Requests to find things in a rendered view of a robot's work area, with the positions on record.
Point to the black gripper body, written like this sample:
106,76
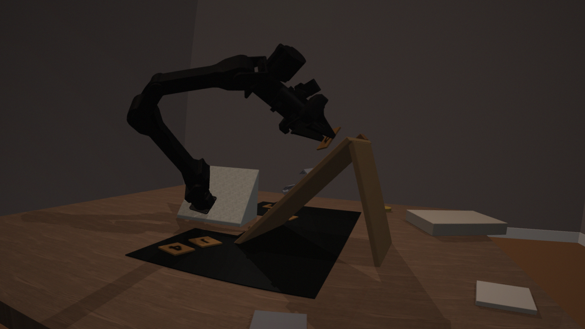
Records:
294,111

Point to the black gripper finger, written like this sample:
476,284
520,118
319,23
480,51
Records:
305,132
320,125

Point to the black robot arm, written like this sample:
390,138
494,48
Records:
234,73

